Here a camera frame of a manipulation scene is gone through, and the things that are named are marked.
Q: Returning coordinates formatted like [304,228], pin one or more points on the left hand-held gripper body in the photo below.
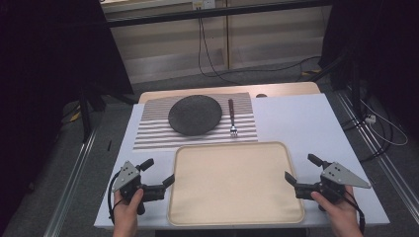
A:
[128,176]

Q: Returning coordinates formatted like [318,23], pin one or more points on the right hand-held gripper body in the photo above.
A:
[336,179]

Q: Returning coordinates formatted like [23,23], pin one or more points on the person's right hand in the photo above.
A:
[339,212]

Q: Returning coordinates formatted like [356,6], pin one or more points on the person's left hand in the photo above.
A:
[124,210]

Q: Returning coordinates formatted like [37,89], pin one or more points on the striped placemat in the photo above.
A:
[154,131]

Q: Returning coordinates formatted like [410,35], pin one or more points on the small black stick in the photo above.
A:
[109,145]

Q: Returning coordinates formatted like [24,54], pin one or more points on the beige rectangular tray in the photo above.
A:
[234,184]

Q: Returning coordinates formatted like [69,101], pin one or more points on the white power adapter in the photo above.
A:
[370,118]

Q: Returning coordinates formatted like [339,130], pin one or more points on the dark grey round plate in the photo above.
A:
[195,115]

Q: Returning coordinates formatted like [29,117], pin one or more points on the black metal stand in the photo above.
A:
[355,85]
[86,115]

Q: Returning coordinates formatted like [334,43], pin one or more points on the small dark round disc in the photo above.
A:
[261,95]

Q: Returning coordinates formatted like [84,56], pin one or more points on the black curtain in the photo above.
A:
[49,49]
[388,39]

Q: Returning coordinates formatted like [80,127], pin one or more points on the aluminium floor rail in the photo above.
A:
[375,151]
[70,184]

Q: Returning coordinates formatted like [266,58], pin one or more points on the white wall socket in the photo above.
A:
[203,4]

